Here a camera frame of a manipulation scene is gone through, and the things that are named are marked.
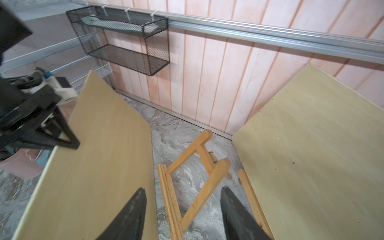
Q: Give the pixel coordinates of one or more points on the aluminium frame horizontal bar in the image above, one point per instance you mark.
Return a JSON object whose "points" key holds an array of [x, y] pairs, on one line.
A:
{"points": [[365, 50]]}

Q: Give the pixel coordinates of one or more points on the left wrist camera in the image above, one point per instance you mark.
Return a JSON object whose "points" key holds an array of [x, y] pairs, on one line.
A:
{"points": [[59, 85]]}

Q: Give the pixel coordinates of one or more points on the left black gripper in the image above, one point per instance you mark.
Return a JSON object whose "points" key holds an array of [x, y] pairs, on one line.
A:
{"points": [[30, 117]]}

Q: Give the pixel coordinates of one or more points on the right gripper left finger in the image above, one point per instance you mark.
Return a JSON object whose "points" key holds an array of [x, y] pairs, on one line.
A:
{"points": [[129, 223]]}

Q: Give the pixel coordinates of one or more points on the black mesh basket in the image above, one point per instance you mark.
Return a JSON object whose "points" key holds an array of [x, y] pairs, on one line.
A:
{"points": [[136, 41]]}

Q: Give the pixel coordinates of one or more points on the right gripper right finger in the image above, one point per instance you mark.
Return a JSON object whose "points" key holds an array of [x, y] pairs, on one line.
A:
{"points": [[238, 222]]}

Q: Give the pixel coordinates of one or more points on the plywood board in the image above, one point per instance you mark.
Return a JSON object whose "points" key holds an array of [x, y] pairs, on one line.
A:
{"points": [[314, 155], [81, 191]]}

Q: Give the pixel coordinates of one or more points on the wooden easel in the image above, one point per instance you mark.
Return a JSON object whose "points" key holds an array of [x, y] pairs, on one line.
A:
{"points": [[254, 203], [189, 182]]}

